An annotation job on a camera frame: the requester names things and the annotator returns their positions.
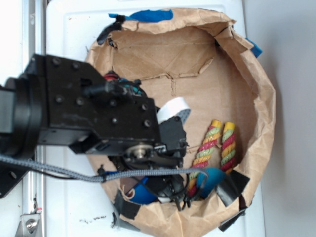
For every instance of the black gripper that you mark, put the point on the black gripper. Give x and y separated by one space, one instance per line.
129 129

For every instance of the blue block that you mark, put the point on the blue block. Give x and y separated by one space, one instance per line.
140 195

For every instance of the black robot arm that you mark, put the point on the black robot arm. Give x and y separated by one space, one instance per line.
63 102

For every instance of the white tape strip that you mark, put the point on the white tape strip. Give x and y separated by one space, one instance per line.
175 107

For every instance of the blue ball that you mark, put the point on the blue ball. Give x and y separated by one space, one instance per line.
215 176

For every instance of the multicolour twisted rope toy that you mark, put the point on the multicolour twisted rope toy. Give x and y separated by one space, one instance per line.
228 155

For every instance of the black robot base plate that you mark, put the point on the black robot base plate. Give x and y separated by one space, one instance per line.
10 176

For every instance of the metal corner bracket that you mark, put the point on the metal corner bracket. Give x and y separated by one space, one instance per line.
30 225

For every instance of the aluminium rail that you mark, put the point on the aluminium rail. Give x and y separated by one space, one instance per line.
32 182

